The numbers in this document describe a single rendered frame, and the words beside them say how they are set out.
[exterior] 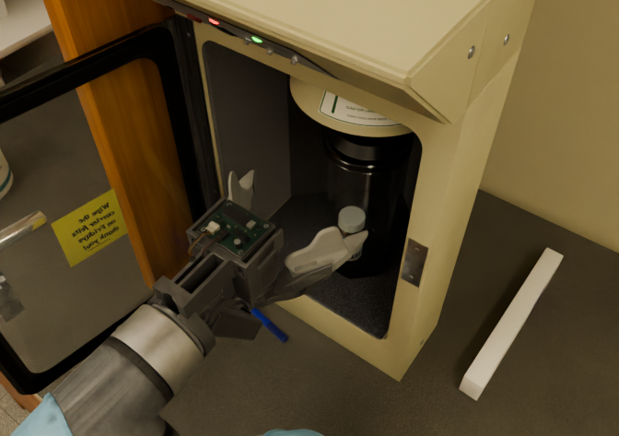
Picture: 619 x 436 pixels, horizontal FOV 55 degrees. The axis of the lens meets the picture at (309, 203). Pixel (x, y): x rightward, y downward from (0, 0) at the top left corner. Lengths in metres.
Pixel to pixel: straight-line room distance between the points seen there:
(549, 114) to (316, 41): 0.67
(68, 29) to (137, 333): 0.30
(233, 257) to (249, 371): 0.36
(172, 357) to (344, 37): 0.29
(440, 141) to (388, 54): 0.17
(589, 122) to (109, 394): 0.76
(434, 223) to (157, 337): 0.27
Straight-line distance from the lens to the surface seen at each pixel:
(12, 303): 0.70
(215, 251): 0.53
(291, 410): 0.83
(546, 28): 0.93
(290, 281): 0.58
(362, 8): 0.39
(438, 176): 0.54
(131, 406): 0.51
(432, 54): 0.36
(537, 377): 0.91
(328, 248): 0.58
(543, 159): 1.05
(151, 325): 0.52
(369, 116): 0.58
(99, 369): 0.51
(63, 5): 0.63
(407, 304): 0.70
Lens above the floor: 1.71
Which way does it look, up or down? 48 degrees down
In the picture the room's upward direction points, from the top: straight up
